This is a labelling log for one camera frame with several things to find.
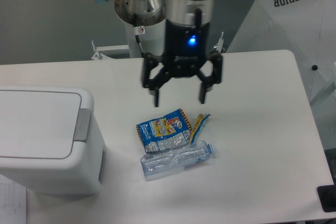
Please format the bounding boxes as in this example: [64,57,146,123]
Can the crushed clear plastic bottle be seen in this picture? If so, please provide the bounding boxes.
[140,141,217,180]

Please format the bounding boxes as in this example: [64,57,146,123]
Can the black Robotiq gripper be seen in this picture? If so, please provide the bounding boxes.
[141,20,223,107]

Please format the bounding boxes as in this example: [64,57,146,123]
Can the black device at table edge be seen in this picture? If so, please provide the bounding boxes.
[317,185,335,212]

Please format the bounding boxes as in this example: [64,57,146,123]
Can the blue yellow snack wrapper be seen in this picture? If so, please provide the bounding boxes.
[136,109,192,153]

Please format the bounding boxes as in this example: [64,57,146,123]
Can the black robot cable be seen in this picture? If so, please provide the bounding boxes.
[132,14,146,58]

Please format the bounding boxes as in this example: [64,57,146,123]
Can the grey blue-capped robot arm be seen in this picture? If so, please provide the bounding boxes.
[96,0,223,103]

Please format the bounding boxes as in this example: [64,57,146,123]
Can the printed paper sheet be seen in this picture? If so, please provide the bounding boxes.
[0,175,27,224]

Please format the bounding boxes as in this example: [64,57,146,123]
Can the torn yellow wrapper strip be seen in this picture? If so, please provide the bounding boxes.
[188,114,211,144]

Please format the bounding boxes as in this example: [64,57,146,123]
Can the white printed umbrella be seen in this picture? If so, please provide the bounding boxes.
[227,0,335,105]

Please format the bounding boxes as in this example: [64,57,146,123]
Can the white push-lid trash can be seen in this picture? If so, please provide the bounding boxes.
[1,85,106,195]

